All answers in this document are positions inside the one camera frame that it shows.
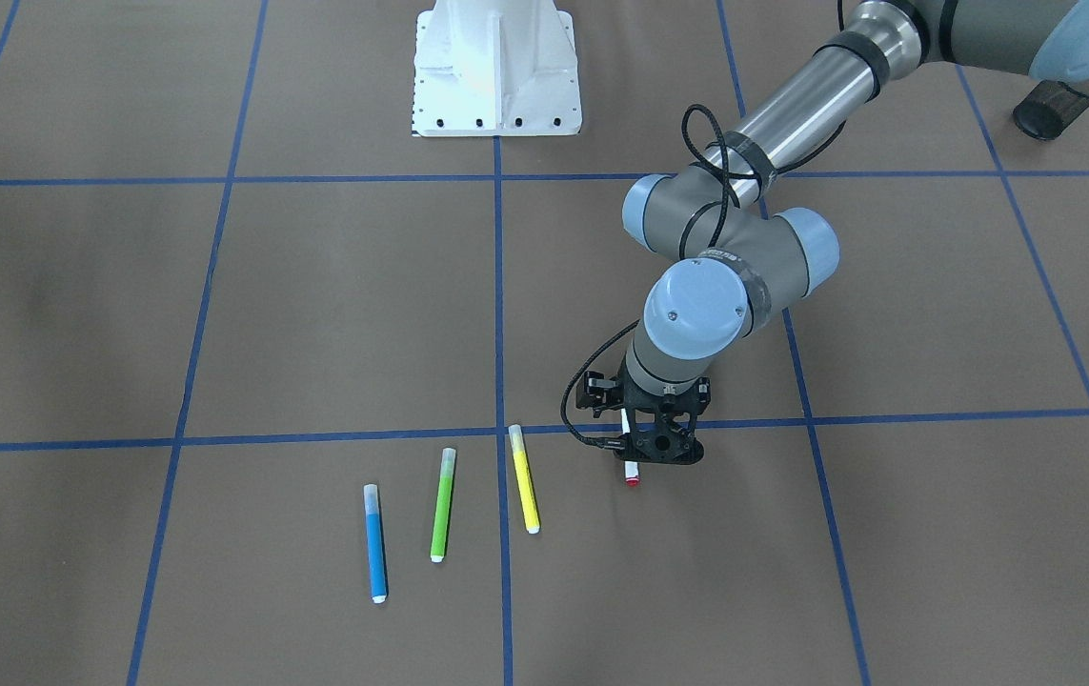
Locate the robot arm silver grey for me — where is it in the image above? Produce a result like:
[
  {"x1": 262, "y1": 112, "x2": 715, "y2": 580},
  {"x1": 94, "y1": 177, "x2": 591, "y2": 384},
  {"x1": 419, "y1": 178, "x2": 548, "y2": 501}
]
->
[{"x1": 577, "y1": 1, "x2": 1089, "y2": 465}]

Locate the red marker pen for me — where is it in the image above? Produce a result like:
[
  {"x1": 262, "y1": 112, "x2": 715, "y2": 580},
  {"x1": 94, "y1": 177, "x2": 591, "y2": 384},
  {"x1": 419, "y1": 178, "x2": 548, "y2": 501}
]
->
[{"x1": 620, "y1": 411, "x2": 643, "y2": 488}]

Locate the yellow marker pen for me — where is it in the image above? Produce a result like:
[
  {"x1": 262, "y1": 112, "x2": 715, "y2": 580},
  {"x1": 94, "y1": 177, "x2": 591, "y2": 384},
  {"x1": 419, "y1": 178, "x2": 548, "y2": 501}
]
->
[{"x1": 507, "y1": 424, "x2": 541, "y2": 535}]

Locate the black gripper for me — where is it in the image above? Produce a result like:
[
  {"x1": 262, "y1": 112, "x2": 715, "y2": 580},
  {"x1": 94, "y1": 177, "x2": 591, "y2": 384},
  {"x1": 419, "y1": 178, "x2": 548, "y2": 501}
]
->
[{"x1": 617, "y1": 363, "x2": 713, "y2": 465}]

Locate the green marker pen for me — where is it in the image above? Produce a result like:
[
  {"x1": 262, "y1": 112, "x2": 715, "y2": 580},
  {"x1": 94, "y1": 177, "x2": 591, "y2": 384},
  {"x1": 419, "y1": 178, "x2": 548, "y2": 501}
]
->
[{"x1": 428, "y1": 448, "x2": 457, "y2": 564}]

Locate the blue marker pen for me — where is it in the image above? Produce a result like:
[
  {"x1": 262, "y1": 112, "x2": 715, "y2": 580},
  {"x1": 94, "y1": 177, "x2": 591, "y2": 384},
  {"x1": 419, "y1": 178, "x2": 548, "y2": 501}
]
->
[{"x1": 364, "y1": 483, "x2": 389, "y2": 604}]

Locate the black mesh cup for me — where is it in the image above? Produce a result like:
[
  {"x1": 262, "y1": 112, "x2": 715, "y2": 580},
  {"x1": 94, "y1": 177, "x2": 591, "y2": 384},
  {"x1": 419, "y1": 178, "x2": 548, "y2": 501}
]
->
[{"x1": 1011, "y1": 79, "x2": 1089, "y2": 142}]

